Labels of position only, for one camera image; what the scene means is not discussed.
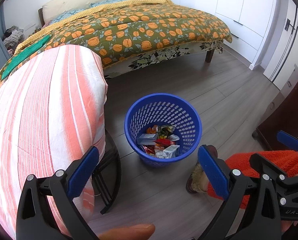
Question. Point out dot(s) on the blue plastic waste basket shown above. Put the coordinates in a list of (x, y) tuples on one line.
[(164, 163)]

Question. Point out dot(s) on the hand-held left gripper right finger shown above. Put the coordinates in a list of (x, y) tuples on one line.
[(212, 172)]

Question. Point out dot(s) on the long red wrapper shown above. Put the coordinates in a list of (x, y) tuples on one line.
[(164, 142)]

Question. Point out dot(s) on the striped orange white tablecloth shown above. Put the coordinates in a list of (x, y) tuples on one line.
[(39, 117)]

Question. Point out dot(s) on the blue orange wrapper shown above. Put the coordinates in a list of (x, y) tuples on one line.
[(149, 149)]

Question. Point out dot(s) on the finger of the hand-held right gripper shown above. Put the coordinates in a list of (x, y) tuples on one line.
[(289, 138), (271, 163)]

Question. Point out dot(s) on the yellow snack bag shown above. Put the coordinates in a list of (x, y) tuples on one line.
[(166, 130)]

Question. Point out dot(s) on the black table frame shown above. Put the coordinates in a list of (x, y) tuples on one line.
[(109, 180)]

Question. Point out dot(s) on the blue floral pillow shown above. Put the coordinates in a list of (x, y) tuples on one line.
[(111, 2), (69, 16)]

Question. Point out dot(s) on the floral bed sheet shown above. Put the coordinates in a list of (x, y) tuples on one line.
[(149, 58)]

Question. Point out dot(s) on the folded green cloth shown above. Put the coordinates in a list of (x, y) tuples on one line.
[(26, 52)]

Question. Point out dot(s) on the bed with floral quilt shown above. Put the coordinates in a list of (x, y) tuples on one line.
[(151, 25)]

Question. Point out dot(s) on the person's left hand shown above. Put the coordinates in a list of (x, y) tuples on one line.
[(129, 232)]

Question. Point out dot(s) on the brown furry slipper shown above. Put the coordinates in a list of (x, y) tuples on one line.
[(196, 182)]

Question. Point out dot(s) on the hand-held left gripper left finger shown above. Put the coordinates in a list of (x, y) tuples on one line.
[(85, 171)]

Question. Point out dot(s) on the white wardrobe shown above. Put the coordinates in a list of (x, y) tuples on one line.
[(226, 0)]

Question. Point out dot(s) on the white drink carton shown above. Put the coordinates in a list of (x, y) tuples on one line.
[(170, 152)]

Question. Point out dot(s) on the clear plastic box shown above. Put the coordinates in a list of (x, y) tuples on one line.
[(146, 138)]

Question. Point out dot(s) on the dark wooden cabinet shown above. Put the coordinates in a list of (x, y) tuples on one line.
[(284, 110)]

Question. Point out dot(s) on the pile of clothes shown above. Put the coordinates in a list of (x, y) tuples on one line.
[(12, 37)]

